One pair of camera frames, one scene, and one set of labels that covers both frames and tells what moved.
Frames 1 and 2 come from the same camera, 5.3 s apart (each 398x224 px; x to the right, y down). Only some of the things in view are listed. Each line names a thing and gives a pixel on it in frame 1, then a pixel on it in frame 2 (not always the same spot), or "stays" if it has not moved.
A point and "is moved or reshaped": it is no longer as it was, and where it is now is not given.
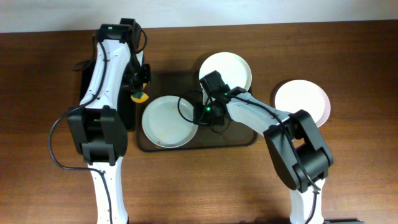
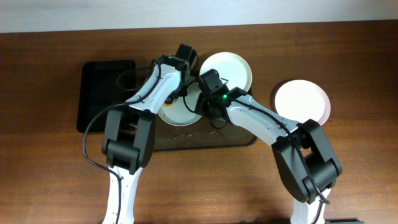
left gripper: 137,86 -> 170,100
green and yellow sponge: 140,97 is moved or reshaped
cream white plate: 234,69 stays
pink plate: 300,94 stays
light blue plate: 164,125 is moved or reshaped
